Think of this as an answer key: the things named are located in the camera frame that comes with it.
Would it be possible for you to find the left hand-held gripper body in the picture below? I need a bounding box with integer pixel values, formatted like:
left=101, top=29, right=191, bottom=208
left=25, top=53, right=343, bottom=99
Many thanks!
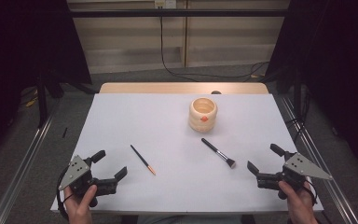
left=58, top=154, right=117, bottom=208

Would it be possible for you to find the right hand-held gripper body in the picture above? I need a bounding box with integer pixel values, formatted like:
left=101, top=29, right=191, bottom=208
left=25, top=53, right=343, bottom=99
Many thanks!
left=255, top=151, right=334, bottom=201

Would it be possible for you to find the thin orange-tipped brush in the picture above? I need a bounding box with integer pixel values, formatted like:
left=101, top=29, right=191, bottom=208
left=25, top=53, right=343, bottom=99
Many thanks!
left=130, top=144, right=157, bottom=176

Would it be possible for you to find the black-handled makeup brush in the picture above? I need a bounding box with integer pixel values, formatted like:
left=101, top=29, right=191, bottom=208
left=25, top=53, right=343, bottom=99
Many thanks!
left=200, top=137, right=237, bottom=170

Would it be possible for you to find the cream ribbed brush pot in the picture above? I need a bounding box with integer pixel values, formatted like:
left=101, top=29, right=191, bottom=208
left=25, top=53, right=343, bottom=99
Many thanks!
left=188, top=97, right=219, bottom=134

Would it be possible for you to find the person's left hand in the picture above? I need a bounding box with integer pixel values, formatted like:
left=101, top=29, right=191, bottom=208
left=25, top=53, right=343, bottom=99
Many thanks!
left=63, top=184, right=98, bottom=224

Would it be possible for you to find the person's right hand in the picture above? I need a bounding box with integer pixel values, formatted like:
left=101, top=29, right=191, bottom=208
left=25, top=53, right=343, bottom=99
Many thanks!
left=278, top=180, right=320, bottom=224

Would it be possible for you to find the white table mat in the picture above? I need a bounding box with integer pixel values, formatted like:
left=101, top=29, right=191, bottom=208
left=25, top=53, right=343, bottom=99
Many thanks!
left=49, top=92, right=324, bottom=216

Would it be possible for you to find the wooden table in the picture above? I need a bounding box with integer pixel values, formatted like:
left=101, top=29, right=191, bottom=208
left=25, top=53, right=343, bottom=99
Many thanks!
left=98, top=81, right=269, bottom=95

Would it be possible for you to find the dark curtain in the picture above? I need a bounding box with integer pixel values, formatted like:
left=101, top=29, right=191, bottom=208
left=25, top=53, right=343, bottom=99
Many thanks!
left=265, top=0, right=358, bottom=179
left=0, top=0, right=93, bottom=167

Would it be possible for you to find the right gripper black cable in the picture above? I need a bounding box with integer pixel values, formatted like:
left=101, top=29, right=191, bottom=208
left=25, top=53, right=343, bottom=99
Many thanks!
left=304, top=177, right=319, bottom=207

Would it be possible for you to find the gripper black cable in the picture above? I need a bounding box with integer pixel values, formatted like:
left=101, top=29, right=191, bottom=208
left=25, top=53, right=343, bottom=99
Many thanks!
left=56, top=165, right=76, bottom=220
left=304, top=177, right=319, bottom=207

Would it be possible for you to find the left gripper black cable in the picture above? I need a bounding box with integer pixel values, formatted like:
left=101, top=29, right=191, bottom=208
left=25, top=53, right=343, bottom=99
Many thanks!
left=56, top=165, right=76, bottom=220

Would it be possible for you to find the aluminium floor rail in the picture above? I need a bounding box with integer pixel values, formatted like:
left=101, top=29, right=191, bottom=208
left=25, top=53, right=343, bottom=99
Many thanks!
left=0, top=101, right=61, bottom=224
left=280, top=95, right=358, bottom=224

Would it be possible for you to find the black stand post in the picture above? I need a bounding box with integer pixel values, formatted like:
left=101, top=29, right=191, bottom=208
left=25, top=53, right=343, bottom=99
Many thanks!
left=35, top=70, right=49, bottom=129
left=293, top=67, right=303, bottom=121

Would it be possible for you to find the black wall cable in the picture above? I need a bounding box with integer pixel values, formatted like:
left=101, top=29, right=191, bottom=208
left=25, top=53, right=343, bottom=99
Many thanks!
left=158, top=7, right=270, bottom=82

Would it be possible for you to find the black horizontal frame bar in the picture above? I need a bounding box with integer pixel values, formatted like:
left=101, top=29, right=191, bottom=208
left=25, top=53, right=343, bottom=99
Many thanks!
left=68, top=8, right=290, bottom=19

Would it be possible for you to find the white wall socket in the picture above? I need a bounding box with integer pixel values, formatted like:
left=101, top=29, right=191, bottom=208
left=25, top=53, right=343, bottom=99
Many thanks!
left=154, top=0, right=177, bottom=9

